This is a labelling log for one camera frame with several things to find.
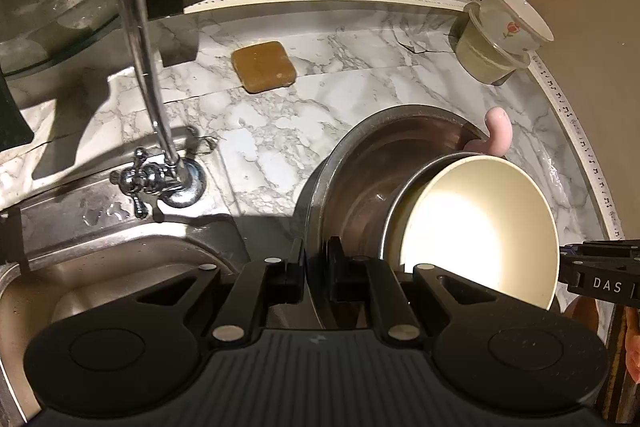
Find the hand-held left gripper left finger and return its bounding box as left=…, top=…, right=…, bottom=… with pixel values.
left=132, top=237, right=307, bottom=350

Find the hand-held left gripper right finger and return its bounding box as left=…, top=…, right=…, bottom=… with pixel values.
left=325, top=237, right=497, bottom=344

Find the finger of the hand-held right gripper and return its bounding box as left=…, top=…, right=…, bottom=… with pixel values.
left=558, top=241, right=640, bottom=284

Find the large stainless steel bowl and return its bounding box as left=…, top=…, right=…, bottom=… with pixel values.
left=295, top=104, right=497, bottom=333

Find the cream round bowl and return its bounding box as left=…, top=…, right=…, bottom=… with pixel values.
left=385, top=154, right=559, bottom=314

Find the pink pot with steel interior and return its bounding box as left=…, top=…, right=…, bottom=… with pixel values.
left=380, top=107, right=513, bottom=275

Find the person's right hand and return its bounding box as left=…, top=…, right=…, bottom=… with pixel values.
left=569, top=297, right=602, bottom=334

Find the brown sponge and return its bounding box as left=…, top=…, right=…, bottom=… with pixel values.
left=230, top=40, right=297, bottom=94

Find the stainless steel sink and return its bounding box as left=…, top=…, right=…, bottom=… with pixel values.
left=0, top=187, right=253, bottom=427

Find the chrome faucet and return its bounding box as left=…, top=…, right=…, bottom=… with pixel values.
left=65, top=0, right=207, bottom=220

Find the white floral bowl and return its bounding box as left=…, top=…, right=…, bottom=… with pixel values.
left=486, top=0, right=556, bottom=56

